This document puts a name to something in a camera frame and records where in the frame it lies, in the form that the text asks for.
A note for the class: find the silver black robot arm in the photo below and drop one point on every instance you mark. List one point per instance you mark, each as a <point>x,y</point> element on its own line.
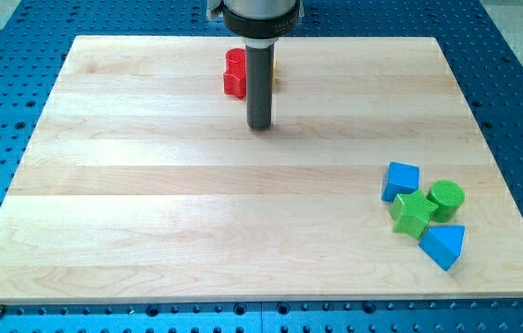
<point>259,22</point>

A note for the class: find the red star block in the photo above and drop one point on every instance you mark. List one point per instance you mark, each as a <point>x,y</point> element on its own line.
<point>234,76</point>

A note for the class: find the green star block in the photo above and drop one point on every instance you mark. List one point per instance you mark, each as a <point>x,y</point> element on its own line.
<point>411,213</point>

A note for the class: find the yellow block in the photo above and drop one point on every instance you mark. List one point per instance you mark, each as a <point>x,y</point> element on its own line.
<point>274,66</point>

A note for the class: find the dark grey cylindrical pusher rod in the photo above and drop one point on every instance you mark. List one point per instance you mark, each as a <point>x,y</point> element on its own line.
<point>259,76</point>

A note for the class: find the light wooden board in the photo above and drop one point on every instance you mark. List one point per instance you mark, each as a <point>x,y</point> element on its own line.
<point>143,183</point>

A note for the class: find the blue cube block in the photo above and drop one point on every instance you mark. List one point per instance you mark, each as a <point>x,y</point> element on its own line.
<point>399,178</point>

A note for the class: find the green cylinder block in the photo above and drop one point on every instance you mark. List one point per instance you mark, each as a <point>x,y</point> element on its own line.
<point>449,196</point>

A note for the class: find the blue triangular prism block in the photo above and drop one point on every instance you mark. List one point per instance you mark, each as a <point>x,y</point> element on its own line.
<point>443,245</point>

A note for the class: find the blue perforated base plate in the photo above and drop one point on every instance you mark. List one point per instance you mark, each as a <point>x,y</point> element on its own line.
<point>34,42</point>

